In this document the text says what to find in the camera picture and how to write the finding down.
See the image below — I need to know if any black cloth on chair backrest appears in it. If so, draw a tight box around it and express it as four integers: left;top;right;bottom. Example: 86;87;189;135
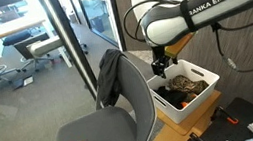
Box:
90;46;134;109

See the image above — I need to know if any black mat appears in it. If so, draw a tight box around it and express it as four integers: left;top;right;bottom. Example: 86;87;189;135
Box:
180;94;253;141

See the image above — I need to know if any grey plastic chair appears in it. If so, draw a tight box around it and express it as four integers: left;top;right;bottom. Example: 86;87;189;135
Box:
37;50;161;141

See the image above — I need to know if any black door frame post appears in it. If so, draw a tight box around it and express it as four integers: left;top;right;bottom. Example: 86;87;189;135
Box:
36;0;101;106

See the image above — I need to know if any white plastic bin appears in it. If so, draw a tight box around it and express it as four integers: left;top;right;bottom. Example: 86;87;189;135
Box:
144;54;226;128

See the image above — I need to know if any beige seat office chair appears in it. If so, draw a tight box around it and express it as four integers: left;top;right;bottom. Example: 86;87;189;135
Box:
1;23;73;78

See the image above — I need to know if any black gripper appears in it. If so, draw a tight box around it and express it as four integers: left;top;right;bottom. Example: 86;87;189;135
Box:
148;43;182;80

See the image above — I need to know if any yellow wrist camera mount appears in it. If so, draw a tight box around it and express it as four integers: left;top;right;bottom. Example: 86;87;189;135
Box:
162;32;198;59

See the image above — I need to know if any black cloth in bin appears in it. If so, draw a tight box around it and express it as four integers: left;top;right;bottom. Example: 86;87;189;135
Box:
153;81;194;112

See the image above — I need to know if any black cable with grey connector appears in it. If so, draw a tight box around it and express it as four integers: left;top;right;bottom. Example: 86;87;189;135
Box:
211;10;253;78

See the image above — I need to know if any orange cloth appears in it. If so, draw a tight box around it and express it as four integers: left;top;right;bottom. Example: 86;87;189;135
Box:
179;93;200;109

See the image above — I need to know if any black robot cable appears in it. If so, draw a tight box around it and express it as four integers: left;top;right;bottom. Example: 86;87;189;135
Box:
120;0;193;46

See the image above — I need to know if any orange-handled black tool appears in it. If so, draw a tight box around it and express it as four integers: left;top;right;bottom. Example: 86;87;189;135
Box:
210;104;240;128

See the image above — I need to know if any leopard print cloth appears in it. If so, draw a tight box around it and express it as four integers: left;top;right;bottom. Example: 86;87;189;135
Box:
166;71;211;99

